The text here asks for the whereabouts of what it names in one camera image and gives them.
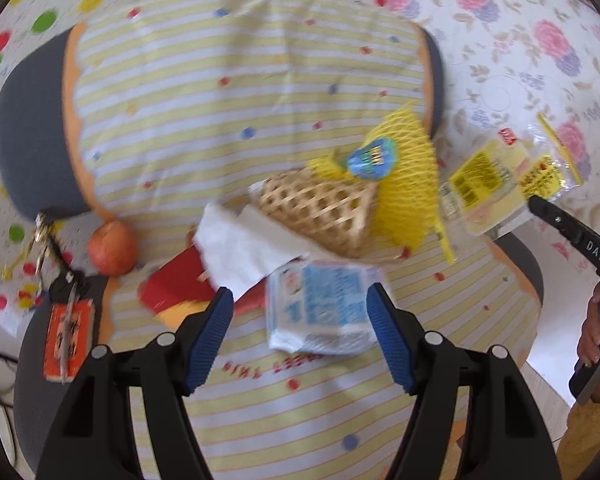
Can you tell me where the red and yellow packet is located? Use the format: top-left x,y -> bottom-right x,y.
139,245 -> 267,332

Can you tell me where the polka dot sheet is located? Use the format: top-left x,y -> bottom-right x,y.
0,0 -> 396,321

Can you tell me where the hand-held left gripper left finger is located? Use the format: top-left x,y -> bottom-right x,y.
35,286 -> 236,480

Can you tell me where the woven bamboo basket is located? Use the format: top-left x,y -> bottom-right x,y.
250,169 -> 379,259

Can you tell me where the person's right hand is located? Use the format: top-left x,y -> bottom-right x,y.
576,281 -> 600,404

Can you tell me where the gold figure keychain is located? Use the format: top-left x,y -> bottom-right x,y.
29,211 -> 63,281

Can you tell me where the blue and white tissue packet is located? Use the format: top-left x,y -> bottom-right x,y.
265,260 -> 386,356

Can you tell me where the person's yellow fleece robe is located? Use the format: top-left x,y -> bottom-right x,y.
555,400 -> 600,480

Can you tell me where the yellow foam fruit net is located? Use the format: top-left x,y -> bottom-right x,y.
307,100 -> 443,251

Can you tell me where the red apple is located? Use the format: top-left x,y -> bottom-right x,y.
89,220 -> 140,277

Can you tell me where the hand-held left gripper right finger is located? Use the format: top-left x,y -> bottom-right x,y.
366,282 -> 563,480

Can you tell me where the floral patterned sheet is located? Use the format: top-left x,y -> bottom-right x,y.
375,0 -> 600,376

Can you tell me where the black car key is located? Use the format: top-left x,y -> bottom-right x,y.
47,269 -> 88,311

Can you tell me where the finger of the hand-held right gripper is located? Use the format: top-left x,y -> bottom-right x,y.
528,196 -> 600,281

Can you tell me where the blue round sticker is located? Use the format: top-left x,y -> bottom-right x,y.
346,138 -> 398,180

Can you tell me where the clear zip bag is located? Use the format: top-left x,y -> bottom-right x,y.
515,112 -> 592,201

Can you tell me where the clear packet with yellow label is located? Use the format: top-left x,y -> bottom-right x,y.
440,137 -> 533,237

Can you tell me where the orange charm tag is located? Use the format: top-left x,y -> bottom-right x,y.
43,300 -> 97,385

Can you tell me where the yellow striped dotted cloth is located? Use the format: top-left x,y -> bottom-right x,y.
62,0 -> 546,480

